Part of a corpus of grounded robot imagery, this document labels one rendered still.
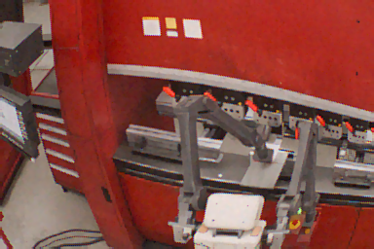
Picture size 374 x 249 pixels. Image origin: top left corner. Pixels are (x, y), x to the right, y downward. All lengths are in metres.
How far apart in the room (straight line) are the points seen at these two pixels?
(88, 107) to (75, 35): 0.46
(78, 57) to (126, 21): 0.30
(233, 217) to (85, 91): 1.11
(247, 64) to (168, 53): 0.39
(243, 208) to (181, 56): 0.92
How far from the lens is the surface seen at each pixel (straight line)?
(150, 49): 3.01
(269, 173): 3.01
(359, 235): 3.33
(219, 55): 2.88
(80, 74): 3.03
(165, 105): 3.55
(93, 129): 3.21
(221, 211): 2.35
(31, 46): 2.72
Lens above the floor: 3.03
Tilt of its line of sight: 37 degrees down
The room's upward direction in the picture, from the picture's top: 8 degrees counter-clockwise
